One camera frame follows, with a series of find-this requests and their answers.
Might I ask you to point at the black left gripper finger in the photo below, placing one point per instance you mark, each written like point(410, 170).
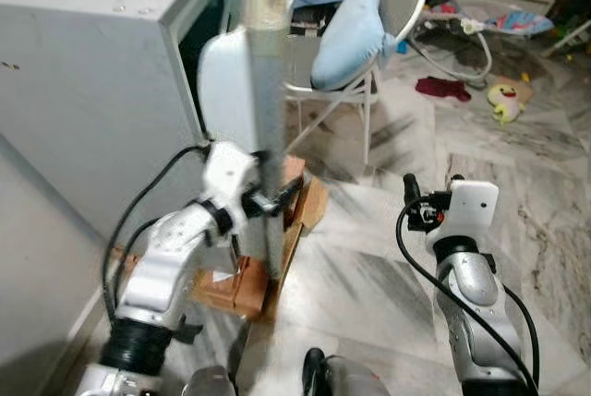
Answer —
point(288, 193)

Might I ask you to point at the grey fridge door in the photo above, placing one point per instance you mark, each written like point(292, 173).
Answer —
point(268, 91)

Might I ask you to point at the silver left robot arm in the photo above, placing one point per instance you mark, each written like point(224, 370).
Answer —
point(166, 262)

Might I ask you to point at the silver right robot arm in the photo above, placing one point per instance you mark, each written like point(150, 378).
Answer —
point(476, 304)

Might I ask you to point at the white fridge door bin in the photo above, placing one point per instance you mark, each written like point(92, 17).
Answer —
point(226, 82)

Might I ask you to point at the grey fridge body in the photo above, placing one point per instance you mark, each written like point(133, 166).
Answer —
point(83, 73)

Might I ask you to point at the dark red cloth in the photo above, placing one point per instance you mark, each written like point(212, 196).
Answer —
point(443, 89)

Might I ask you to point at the yellow plush toy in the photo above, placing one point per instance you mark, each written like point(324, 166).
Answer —
point(506, 99)

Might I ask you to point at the small black object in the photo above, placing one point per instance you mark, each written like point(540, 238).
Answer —
point(188, 330)

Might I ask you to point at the light blue pillow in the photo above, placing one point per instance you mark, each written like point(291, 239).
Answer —
point(355, 41)

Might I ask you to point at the baby bouncer seat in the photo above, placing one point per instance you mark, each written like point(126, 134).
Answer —
point(517, 23)

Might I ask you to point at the robot right leg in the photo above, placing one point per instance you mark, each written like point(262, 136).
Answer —
point(346, 378)

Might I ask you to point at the robot leg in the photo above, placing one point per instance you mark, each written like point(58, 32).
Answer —
point(346, 378)
point(209, 383)

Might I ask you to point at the robot left leg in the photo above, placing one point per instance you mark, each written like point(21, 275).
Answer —
point(209, 383)

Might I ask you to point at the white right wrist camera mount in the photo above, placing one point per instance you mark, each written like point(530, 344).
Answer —
point(471, 210)

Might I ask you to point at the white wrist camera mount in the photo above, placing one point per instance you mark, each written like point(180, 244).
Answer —
point(471, 210)
point(227, 174)

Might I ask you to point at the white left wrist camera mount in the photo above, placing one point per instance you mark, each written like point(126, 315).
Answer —
point(227, 174)

